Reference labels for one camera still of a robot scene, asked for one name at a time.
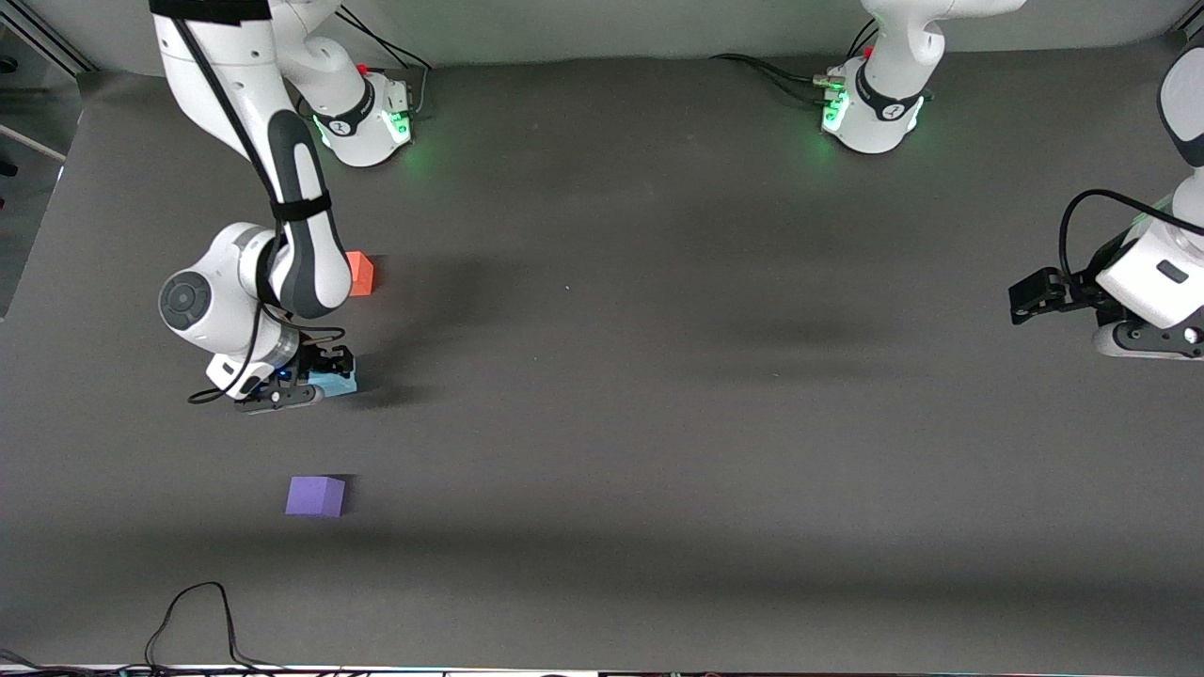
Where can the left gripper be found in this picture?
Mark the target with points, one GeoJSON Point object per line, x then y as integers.
{"type": "Point", "coordinates": [1091, 279]}

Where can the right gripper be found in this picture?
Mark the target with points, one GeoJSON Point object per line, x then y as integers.
{"type": "Point", "coordinates": [323, 361]}

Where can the blue foam block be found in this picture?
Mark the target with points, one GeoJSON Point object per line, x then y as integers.
{"type": "Point", "coordinates": [339, 385]}

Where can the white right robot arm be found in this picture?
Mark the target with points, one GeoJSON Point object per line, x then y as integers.
{"type": "Point", "coordinates": [202, 301]}

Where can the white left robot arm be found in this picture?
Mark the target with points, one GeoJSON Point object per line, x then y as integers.
{"type": "Point", "coordinates": [889, 103]}

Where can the orange foam block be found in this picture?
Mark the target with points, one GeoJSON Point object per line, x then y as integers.
{"type": "Point", "coordinates": [362, 275]}

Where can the purple foam block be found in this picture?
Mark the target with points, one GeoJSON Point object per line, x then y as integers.
{"type": "Point", "coordinates": [315, 498]}

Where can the black floor rail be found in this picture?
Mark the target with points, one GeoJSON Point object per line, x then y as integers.
{"type": "Point", "coordinates": [56, 52]}

